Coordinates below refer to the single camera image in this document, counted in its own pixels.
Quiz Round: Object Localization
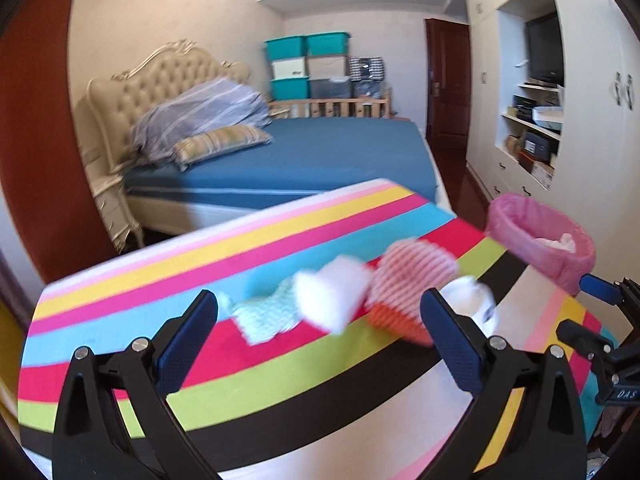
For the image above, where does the black television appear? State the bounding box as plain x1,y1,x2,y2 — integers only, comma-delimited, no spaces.
524,12,565,82

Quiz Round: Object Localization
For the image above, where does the dark storage box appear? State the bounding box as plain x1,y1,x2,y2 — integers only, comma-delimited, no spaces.
352,79,387,99

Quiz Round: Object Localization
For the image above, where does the red brown wooden panel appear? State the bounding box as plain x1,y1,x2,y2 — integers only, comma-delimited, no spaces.
0,0,126,286

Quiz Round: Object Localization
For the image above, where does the pink lined trash bin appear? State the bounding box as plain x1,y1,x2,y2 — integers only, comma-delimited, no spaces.
484,192,597,297

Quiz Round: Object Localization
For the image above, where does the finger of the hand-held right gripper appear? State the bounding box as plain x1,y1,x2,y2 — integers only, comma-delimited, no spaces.
579,274,640,312
556,319,619,367

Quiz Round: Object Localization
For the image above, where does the blue grey striped blanket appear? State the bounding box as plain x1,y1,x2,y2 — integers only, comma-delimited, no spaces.
130,78,274,169

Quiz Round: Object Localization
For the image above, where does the green white mesh cloth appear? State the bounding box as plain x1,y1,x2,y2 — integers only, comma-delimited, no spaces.
220,279,303,347

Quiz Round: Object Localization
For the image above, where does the striped colourful tablecloth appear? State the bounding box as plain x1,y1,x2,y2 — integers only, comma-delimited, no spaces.
17,178,619,480

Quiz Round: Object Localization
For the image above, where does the beige tufted headboard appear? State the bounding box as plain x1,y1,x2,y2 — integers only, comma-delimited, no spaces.
86,38,252,177

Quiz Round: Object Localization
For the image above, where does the beige storage box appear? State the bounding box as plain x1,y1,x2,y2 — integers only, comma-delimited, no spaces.
305,54,349,79

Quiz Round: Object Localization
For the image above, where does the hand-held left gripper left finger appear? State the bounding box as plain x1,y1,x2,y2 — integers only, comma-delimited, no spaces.
51,288,221,480

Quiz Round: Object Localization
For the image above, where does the white storage box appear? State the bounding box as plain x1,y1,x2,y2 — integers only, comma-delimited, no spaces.
269,57,307,81

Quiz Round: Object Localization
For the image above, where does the dark brown wooden door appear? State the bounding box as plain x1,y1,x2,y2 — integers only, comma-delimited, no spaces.
423,18,472,152

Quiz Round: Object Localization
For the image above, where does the cream carved nightstand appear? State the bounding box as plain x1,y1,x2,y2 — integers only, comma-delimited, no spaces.
79,129,145,255

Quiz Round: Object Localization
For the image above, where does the bed with blue sheet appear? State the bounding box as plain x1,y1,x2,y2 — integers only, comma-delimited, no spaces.
121,118,442,235

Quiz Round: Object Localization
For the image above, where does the white tray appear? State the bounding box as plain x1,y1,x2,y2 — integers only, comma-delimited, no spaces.
531,105,564,129

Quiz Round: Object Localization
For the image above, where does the teal storage box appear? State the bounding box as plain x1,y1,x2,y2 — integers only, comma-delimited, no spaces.
304,31,350,56
269,77,311,102
263,35,307,61

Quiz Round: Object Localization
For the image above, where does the red white foam fruit net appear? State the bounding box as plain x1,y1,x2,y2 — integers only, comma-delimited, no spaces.
364,239,459,347

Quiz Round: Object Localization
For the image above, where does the yellow striped pillow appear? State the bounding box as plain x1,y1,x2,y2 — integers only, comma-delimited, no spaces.
171,125,274,172

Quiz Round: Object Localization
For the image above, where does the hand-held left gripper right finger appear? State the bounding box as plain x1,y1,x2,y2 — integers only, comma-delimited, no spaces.
420,287,587,480

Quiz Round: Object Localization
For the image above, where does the black safe box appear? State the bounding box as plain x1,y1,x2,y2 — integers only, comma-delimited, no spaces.
517,130,557,162

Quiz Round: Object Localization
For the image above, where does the grey storage box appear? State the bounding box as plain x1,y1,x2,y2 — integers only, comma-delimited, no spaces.
308,75,354,100

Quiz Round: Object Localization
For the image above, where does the white foam block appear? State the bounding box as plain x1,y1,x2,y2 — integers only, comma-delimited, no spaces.
294,255,372,335

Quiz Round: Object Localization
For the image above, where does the black white patterned basket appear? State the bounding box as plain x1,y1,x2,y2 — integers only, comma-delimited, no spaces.
348,56,387,81

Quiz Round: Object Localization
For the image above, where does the wooden crib rail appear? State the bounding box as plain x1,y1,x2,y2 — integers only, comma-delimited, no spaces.
266,94,394,120

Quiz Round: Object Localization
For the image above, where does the white built-in wardrobe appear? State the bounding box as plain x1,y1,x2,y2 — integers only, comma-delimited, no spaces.
464,0,640,266

